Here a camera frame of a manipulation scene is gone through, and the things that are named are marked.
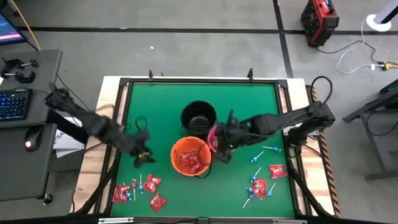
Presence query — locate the yellow cable plug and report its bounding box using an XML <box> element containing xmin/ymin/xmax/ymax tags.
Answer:
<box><xmin>377</xmin><ymin>61</ymin><xmax>398</xmax><ymax>71</ymax></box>

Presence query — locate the yellow hanging cable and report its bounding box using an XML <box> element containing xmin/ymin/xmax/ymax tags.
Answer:
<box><xmin>8</xmin><ymin>0</ymin><xmax>41</xmax><ymax>51</ymax></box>

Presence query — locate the white floor cable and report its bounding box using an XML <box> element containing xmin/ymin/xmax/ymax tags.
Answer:
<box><xmin>335</xmin><ymin>14</ymin><xmax>379</xmax><ymax>75</ymax></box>

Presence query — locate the green table mat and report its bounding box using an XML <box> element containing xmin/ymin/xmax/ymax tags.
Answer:
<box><xmin>111</xmin><ymin>81</ymin><xmax>295</xmax><ymax>218</ymax></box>

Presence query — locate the dark grey metal stand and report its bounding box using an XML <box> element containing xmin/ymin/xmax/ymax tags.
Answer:
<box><xmin>343</xmin><ymin>79</ymin><xmax>398</xmax><ymax>181</ymax></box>

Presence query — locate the red black toolbox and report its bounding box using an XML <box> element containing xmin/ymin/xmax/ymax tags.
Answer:
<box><xmin>300</xmin><ymin>0</ymin><xmax>340</xmax><ymax>49</ymax></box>

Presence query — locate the black screw clamp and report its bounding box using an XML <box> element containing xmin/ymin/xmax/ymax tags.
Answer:
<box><xmin>1</xmin><ymin>58</ymin><xmax>39</xmax><ymax>71</ymax></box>
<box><xmin>0</xmin><ymin>70</ymin><xmax>36</xmax><ymax>84</ymax></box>

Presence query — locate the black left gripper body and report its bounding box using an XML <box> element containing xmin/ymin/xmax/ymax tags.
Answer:
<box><xmin>127</xmin><ymin>129</ymin><xmax>155</xmax><ymax>160</ymax></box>

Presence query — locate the black computer mouse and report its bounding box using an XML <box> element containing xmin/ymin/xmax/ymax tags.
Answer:
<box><xmin>24</xmin><ymin>125</ymin><xmax>44</xmax><ymax>153</ymax></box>

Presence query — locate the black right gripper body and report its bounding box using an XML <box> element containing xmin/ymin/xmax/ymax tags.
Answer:
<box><xmin>216</xmin><ymin>108</ymin><xmax>254</xmax><ymax>165</ymax></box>

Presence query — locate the red candy pack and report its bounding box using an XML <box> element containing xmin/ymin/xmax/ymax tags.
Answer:
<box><xmin>111</xmin><ymin>185</ymin><xmax>131</xmax><ymax>203</ymax></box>
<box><xmin>142</xmin><ymin>173</ymin><xmax>162</xmax><ymax>194</ymax></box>
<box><xmin>252</xmin><ymin>178</ymin><xmax>267</xmax><ymax>199</ymax></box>
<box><xmin>178</xmin><ymin>151</ymin><xmax>195</xmax><ymax>166</ymax></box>
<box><xmin>188</xmin><ymin>160</ymin><xmax>205</xmax><ymax>175</ymax></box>
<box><xmin>269</xmin><ymin>164</ymin><xmax>289</xmax><ymax>179</ymax></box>
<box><xmin>192</xmin><ymin>151</ymin><xmax>206</xmax><ymax>164</ymax></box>
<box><xmin>149</xmin><ymin>192</ymin><xmax>168</xmax><ymax>213</ymax></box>

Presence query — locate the yellow black hazard strip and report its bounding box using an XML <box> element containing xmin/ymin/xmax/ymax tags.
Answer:
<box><xmin>306</xmin><ymin>85</ymin><xmax>341</xmax><ymax>217</ymax></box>

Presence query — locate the white paper sheet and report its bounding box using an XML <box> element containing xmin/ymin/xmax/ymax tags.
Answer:
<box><xmin>52</xmin><ymin>124</ymin><xmax>87</xmax><ymax>159</ymax></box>

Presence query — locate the pink pumpkin bucket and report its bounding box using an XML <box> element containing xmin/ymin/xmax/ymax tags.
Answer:
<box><xmin>206</xmin><ymin>125</ymin><xmax>237</xmax><ymax>155</ymax></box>

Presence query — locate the black floor cable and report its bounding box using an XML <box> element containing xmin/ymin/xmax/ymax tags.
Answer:
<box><xmin>314</xmin><ymin>40</ymin><xmax>386</xmax><ymax>65</ymax></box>

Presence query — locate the orange pumpkin bucket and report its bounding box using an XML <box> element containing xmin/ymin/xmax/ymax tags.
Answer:
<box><xmin>170</xmin><ymin>136</ymin><xmax>216</xmax><ymax>180</ymax></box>

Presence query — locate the black metal table frame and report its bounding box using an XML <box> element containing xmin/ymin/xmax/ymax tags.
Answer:
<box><xmin>73</xmin><ymin>68</ymin><xmax>335</xmax><ymax>224</ymax></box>

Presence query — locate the laptop screen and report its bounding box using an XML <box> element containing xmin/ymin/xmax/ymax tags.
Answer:
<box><xmin>0</xmin><ymin>14</ymin><xmax>28</xmax><ymax>47</ymax></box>

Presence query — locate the black plastic bucket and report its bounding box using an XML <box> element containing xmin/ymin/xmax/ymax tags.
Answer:
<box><xmin>180</xmin><ymin>100</ymin><xmax>218</xmax><ymax>136</ymax></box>

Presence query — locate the black backlit keyboard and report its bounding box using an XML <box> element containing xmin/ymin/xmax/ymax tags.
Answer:
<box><xmin>0</xmin><ymin>88</ymin><xmax>33</xmax><ymax>122</ymax></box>

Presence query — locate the grey side desk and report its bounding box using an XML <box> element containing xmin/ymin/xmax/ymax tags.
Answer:
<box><xmin>0</xmin><ymin>49</ymin><xmax>63</xmax><ymax>202</ymax></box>

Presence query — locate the silver metal bracket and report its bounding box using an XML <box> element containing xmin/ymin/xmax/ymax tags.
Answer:
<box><xmin>98</xmin><ymin>217</ymin><xmax>134</xmax><ymax>224</ymax></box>
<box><xmin>272</xmin><ymin>218</ymin><xmax>308</xmax><ymax>224</ymax></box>

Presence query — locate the white tower fan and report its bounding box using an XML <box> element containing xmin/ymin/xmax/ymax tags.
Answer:
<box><xmin>365</xmin><ymin>0</ymin><xmax>398</xmax><ymax>32</ymax></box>

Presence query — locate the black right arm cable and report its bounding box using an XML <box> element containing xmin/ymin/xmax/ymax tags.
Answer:
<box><xmin>309</xmin><ymin>75</ymin><xmax>334</xmax><ymax>106</ymax></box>

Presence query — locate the thin black cable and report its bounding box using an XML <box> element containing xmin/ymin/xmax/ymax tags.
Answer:
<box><xmin>55</xmin><ymin>73</ymin><xmax>93</xmax><ymax>114</ymax></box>

